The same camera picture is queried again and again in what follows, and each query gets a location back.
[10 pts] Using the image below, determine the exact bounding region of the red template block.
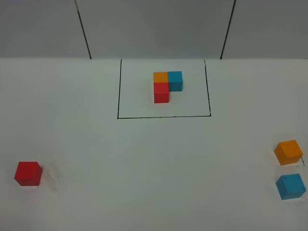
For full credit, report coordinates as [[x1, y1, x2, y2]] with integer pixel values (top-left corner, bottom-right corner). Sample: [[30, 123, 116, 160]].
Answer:
[[154, 82, 169, 103]]

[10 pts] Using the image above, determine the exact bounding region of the orange template block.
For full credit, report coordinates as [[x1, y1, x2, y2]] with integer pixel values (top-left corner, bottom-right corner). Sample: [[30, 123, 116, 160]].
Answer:
[[153, 72, 168, 83]]

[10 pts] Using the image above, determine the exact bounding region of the blue template block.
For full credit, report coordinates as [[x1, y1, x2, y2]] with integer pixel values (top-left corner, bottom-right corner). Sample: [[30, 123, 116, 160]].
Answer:
[[167, 71, 183, 91]]

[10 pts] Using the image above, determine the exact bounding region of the blue loose block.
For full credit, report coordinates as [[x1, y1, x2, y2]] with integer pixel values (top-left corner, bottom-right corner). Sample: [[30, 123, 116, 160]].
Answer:
[[276, 173, 306, 200]]

